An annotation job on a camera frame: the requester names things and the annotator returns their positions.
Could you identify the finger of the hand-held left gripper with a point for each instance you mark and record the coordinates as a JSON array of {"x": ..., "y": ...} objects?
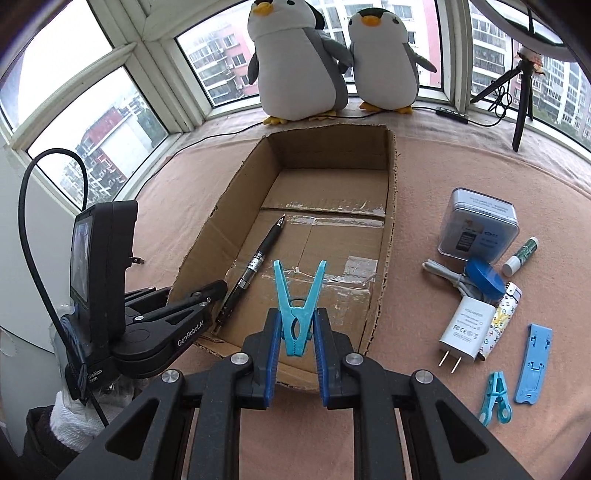
[
  {"x": 143, "y": 301},
  {"x": 180, "y": 330}
]

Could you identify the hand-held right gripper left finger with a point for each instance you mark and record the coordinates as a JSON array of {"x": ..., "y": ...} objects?
[{"x": 272, "y": 353}]

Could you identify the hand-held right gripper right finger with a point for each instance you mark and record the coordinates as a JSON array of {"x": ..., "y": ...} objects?
[{"x": 324, "y": 355}]

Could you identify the cyan plastic clothespin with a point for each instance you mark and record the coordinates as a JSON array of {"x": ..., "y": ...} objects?
[
  {"x": 295, "y": 327},
  {"x": 496, "y": 397}
]

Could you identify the white power adapter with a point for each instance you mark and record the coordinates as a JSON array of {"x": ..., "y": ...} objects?
[{"x": 468, "y": 327}]

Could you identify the cardboard box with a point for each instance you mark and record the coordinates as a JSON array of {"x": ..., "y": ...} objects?
[{"x": 323, "y": 194}]

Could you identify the white printed lighter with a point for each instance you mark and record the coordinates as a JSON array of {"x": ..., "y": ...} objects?
[{"x": 501, "y": 323}]

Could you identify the blue folding phone stand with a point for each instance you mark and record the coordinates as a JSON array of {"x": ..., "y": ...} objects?
[{"x": 531, "y": 369}]

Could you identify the green and white glue stick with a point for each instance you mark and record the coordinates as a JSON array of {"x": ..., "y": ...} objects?
[{"x": 521, "y": 256}]

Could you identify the person's left forearm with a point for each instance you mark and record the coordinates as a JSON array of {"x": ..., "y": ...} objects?
[{"x": 69, "y": 424}]

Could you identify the short black connector plug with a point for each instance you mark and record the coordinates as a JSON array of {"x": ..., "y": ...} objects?
[{"x": 137, "y": 261}]

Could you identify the black pen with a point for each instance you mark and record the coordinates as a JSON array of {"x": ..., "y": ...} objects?
[{"x": 258, "y": 256}]

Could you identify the pink blanket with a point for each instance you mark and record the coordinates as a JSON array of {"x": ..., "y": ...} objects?
[{"x": 415, "y": 438}]

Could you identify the blue round disc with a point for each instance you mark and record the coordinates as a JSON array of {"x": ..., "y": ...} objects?
[{"x": 485, "y": 277}]

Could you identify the clear plastic case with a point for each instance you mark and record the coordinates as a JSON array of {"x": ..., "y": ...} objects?
[{"x": 475, "y": 221}]

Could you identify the black inline remote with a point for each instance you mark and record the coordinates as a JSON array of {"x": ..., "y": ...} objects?
[{"x": 452, "y": 114}]

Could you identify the large penguin plush toy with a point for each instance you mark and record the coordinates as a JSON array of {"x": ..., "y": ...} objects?
[{"x": 295, "y": 60}]

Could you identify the small penguin plush toy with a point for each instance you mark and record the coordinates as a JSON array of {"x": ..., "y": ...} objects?
[{"x": 383, "y": 64}]

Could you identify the black tripod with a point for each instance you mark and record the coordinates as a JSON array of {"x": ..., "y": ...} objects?
[{"x": 523, "y": 101}]

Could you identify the white window frame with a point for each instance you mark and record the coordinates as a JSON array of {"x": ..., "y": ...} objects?
[{"x": 157, "y": 78}]

